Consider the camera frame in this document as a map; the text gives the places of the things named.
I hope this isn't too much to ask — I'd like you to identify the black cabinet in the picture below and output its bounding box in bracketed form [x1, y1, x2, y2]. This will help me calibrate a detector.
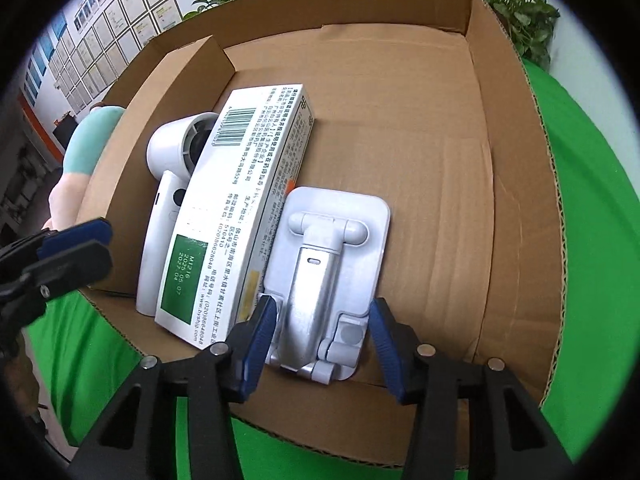
[52, 114, 79, 157]

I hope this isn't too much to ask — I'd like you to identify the wall of framed certificates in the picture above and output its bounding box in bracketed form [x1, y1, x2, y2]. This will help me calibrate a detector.
[50, 0, 182, 112]

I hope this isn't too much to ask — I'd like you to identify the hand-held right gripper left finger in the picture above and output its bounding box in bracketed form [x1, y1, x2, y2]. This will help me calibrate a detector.
[67, 294, 278, 480]

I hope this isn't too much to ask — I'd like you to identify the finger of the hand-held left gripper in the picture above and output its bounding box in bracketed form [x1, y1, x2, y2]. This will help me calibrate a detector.
[0, 239, 114, 357]
[0, 217, 113, 272]

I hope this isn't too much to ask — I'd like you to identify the large brown cardboard box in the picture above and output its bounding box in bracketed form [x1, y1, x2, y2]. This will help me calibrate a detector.
[75, 0, 569, 466]

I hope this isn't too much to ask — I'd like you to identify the white folding phone stand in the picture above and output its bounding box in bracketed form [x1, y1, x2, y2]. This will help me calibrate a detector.
[262, 186, 392, 387]

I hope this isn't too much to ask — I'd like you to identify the white medicine box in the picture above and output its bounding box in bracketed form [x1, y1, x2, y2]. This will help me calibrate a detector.
[154, 82, 317, 349]

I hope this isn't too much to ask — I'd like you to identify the white handheld fan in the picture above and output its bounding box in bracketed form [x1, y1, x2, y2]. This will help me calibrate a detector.
[135, 110, 222, 319]

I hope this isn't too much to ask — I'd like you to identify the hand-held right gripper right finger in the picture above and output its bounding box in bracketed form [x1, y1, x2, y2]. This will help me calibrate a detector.
[369, 298, 577, 480]

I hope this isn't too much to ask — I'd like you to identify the blue wall poster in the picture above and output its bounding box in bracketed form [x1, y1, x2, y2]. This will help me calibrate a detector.
[22, 57, 45, 107]
[47, 17, 69, 55]

